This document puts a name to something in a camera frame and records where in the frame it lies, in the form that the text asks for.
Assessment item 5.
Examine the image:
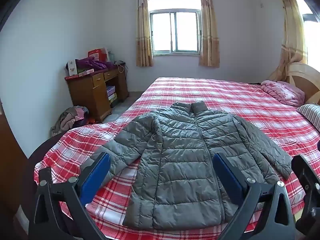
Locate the grey puffer jacket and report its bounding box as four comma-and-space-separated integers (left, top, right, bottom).
90, 101, 292, 230

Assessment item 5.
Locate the pile of clothes on floor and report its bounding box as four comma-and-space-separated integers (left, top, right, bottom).
50, 106, 89, 137

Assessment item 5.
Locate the bed with red plaid sheet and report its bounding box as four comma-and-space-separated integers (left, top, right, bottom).
33, 77, 319, 239

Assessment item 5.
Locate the brown wooden door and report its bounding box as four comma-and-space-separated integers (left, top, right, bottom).
0, 109, 27, 213

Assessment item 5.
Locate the wooden desk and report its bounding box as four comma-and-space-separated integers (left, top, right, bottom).
65, 62, 129, 122

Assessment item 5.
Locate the folded pink quilt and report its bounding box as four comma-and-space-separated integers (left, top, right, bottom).
261, 80, 305, 107

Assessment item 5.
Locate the striped pillow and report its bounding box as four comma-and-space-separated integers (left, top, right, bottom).
297, 103, 320, 132

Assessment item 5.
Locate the white box on desk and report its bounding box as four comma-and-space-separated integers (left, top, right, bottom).
66, 60, 78, 76

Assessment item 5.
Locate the purple garment on desk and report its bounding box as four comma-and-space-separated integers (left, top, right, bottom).
75, 57, 115, 72

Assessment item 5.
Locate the red gift bag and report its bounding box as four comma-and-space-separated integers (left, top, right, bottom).
87, 48, 110, 62

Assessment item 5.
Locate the wooden headboard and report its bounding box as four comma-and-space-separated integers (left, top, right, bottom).
285, 62, 320, 105

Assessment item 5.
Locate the right beige curtain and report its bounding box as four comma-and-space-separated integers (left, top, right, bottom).
200, 0, 220, 68

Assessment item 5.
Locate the left beige curtain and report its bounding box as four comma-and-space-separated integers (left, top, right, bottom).
136, 0, 153, 67

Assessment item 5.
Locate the beige curtain by headboard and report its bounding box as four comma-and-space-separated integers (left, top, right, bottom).
268, 0, 308, 81

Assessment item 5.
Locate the window with metal frame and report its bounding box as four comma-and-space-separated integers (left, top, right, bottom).
148, 0, 202, 56

